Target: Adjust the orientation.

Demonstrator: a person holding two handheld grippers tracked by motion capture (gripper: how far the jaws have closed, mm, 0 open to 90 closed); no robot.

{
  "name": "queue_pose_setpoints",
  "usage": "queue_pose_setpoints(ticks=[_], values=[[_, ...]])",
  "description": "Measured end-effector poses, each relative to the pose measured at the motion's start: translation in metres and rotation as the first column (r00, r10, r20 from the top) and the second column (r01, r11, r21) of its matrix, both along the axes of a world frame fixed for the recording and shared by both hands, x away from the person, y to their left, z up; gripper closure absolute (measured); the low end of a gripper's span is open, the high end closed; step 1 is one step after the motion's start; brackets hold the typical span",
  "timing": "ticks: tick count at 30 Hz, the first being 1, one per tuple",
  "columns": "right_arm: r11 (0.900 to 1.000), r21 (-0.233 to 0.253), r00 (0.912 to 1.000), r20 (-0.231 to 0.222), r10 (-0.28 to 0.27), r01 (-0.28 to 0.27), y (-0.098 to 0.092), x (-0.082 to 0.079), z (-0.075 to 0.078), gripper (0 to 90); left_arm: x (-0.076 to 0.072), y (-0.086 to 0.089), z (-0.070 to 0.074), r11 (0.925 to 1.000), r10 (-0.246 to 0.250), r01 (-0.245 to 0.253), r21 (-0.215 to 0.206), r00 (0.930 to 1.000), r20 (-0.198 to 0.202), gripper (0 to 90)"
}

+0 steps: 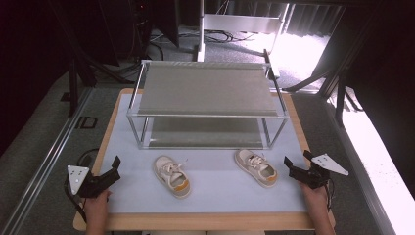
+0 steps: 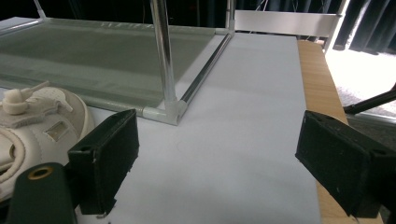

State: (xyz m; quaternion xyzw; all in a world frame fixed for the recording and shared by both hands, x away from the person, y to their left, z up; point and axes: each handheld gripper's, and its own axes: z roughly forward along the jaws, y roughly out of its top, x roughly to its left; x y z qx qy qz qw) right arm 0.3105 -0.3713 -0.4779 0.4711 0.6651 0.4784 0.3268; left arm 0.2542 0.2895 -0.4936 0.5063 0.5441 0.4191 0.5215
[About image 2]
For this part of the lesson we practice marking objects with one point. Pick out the white sneaker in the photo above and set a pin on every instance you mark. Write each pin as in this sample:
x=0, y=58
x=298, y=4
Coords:
x=37, y=124

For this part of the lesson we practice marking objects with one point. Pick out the black stand leg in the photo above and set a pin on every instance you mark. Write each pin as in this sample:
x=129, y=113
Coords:
x=370, y=102

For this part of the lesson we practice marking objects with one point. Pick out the white metal frame beam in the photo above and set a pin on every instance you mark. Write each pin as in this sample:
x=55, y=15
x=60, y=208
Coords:
x=283, y=23

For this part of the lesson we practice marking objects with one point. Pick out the white table cover sheet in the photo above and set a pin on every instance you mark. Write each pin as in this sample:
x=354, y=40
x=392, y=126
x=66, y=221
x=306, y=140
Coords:
x=236, y=124

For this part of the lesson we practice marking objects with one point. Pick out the metal shoe rack grey shelf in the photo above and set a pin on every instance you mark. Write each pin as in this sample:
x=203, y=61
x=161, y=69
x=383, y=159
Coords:
x=102, y=59

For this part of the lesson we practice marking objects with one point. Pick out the dark curtain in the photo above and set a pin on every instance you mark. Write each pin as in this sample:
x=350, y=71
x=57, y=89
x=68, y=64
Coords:
x=370, y=21

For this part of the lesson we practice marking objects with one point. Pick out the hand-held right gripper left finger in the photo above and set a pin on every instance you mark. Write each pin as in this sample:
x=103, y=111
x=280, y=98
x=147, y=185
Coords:
x=104, y=161

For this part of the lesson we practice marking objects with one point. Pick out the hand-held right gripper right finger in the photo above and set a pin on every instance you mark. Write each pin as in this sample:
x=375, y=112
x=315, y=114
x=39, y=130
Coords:
x=339, y=161

